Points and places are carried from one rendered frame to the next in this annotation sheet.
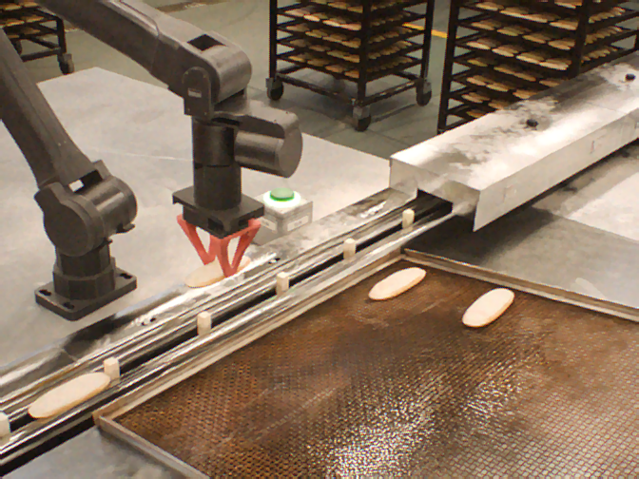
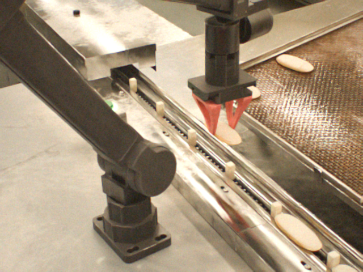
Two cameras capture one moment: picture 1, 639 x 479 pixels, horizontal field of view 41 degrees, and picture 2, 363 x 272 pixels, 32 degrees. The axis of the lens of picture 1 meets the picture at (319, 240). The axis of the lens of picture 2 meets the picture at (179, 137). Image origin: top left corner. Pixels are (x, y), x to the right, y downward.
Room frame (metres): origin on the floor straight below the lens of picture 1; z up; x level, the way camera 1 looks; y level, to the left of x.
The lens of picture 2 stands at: (0.64, 1.06, 1.47)
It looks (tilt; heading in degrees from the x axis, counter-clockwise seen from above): 30 degrees down; 291
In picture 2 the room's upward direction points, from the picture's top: 2 degrees counter-clockwise
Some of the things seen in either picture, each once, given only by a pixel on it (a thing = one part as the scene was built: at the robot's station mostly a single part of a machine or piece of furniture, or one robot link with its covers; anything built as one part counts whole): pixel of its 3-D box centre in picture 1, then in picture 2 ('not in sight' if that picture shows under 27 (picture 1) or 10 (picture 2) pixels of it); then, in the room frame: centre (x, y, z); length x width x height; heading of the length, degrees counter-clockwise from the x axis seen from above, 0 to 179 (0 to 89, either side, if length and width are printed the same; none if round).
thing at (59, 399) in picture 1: (70, 392); (297, 230); (0.76, 0.27, 0.86); 0.10 x 0.04 x 0.01; 138
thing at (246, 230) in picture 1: (222, 239); (224, 106); (0.92, 0.12, 0.97); 0.07 x 0.07 x 0.09; 48
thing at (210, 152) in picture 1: (221, 138); (224, 33); (0.93, 0.12, 1.10); 0.07 x 0.06 x 0.07; 65
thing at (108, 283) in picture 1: (85, 268); (130, 215); (1.02, 0.32, 0.86); 0.12 x 0.09 x 0.08; 144
